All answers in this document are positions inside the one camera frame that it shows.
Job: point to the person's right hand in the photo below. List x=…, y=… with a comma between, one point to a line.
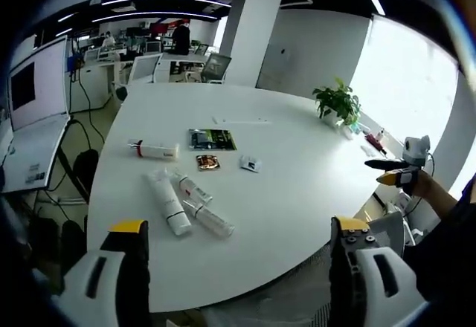
x=427, y=186

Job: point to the white office chair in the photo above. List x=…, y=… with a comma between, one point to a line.
x=390, y=226

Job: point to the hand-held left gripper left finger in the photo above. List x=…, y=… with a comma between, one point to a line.
x=111, y=278

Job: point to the potted green plant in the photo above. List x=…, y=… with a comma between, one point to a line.
x=338, y=102

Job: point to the white skincare tube black band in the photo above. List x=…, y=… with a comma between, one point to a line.
x=169, y=202

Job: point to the whiteboard screen on stand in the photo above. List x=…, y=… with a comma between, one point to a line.
x=35, y=119

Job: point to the small orange foil packet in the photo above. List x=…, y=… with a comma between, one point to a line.
x=206, y=162

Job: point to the white skincare bottle red band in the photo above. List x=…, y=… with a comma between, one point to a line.
x=156, y=150

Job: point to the white power strip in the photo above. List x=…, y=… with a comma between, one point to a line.
x=241, y=120

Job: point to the white structural pillar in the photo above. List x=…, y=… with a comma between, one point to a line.
x=247, y=33

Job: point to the grey mesh office chair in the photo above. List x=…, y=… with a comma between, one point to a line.
x=215, y=67

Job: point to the small white sachet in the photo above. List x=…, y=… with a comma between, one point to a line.
x=250, y=163

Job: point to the white office desk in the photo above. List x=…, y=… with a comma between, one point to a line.
x=94, y=81

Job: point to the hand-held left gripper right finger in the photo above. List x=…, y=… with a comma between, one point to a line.
x=366, y=278

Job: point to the clear skincare bottle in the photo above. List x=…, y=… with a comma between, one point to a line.
x=208, y=217

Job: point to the dark green foil packet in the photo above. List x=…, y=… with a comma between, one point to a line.
x=212, y=139

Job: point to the white skincare tube red label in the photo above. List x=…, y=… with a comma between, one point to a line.
x=191, y=188

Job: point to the red tool on table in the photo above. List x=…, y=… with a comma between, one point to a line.
x=375, y=143

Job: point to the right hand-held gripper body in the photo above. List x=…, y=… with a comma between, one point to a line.
x=414, y=150

